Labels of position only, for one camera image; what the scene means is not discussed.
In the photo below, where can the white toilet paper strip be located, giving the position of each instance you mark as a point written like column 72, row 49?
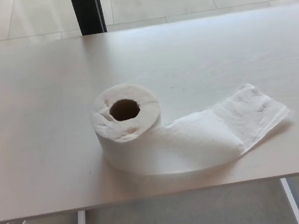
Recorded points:
column 198, row 144

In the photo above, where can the black window frame post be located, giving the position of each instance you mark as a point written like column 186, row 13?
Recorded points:
column 86, row 9

